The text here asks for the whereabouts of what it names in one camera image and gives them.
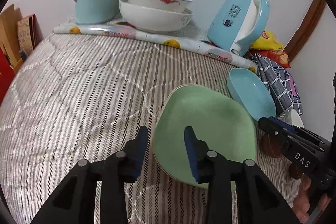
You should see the white patterned bowl lower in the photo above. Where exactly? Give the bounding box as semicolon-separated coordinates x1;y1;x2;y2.
119;0;194;32

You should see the orange chips bag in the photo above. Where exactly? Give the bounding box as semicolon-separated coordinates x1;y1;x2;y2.
249;50;291;69

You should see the striped quilted table cover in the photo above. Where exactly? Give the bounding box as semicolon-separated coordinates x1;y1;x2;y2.
0;32;302;224

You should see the brown wooden door frame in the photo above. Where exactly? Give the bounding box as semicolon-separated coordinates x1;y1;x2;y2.
284;0;326;62

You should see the brown cardboard box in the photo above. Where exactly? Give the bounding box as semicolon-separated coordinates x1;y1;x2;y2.
1;5;23;74

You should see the red box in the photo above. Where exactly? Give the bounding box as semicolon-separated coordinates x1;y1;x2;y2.
0;51;15;103

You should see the light blue electric kettle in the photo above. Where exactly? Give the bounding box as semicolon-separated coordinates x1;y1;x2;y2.
207;0;270;57

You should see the brown clay bowl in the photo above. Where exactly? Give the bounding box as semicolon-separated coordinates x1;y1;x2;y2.
259;134;282;158

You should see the green plastic plate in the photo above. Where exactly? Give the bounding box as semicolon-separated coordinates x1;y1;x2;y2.
152;85;257;189

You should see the blue plastic plate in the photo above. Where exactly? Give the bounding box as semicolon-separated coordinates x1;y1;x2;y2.
227;68;276;121

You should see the patterned brown book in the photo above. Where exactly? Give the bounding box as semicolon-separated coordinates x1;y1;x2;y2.
17;14;43;56

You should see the large white bowl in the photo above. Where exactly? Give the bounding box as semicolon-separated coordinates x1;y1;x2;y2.
289;109;304;127

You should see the rolled fruit-print sheet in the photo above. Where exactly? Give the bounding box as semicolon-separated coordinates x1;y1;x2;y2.
54;23;258;73

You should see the person's right hand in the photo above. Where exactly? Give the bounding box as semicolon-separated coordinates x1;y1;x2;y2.
292;176;332;224

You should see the yellow chips bag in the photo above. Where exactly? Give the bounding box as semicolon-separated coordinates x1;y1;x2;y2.
250;30;284;51

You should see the grey checked folded cloth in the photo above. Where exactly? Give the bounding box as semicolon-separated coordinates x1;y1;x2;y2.
254;53;303;116

